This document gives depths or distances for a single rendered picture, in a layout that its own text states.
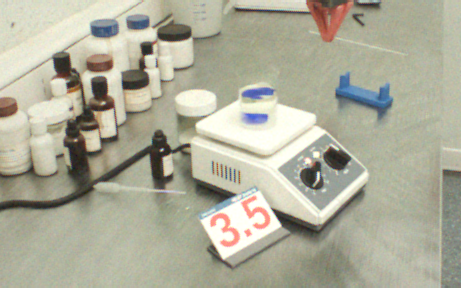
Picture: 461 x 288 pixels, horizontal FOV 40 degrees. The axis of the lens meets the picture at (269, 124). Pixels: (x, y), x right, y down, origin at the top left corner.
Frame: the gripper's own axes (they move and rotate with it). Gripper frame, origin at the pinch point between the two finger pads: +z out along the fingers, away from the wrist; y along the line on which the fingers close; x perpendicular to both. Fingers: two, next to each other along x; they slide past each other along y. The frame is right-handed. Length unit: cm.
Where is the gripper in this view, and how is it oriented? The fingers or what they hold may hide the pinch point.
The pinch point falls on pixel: (328, 36)
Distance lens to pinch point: 111.6
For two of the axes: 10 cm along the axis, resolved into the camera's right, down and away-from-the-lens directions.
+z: 0.0, 9.0, 4.3
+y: -6.4, 3.4, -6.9
